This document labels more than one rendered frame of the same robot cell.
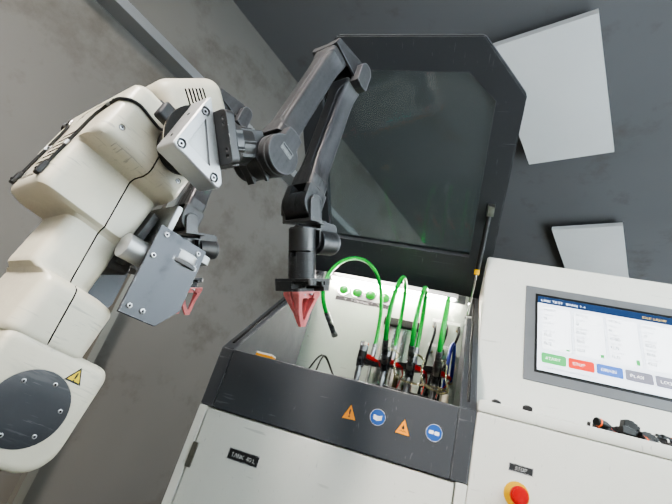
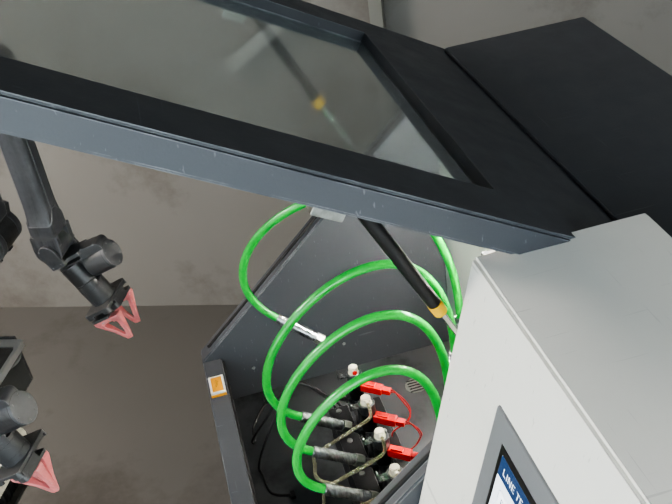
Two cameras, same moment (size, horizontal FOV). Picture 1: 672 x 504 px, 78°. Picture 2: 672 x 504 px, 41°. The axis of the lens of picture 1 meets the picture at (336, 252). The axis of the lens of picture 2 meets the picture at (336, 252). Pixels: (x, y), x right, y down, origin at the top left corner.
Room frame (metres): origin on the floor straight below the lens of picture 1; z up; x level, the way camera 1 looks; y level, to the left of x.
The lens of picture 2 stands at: (0.81, -1.21, 2.16)
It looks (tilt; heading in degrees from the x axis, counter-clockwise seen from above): 35 degrees down; 62
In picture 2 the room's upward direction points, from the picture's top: 9 degrees counter-clockwise
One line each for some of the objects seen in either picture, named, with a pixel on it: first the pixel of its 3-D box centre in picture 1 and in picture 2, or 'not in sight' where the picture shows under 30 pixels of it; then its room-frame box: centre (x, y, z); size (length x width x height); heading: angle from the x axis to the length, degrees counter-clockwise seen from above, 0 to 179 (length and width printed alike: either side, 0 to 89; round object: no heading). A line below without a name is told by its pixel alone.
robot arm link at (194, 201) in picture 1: (211, 166); (24, 163); (1.05, 0.42, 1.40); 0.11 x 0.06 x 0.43; 49
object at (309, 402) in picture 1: (330, 407); (244, 497); (1.13, -0.11, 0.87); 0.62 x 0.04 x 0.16; 71
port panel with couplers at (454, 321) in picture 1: (441, 350); not in sight; (1.53, -0.49, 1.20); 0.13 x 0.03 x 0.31; 71
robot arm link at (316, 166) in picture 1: (326, 138); not in sight; (0.77, 0.10, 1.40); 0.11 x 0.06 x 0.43; 49
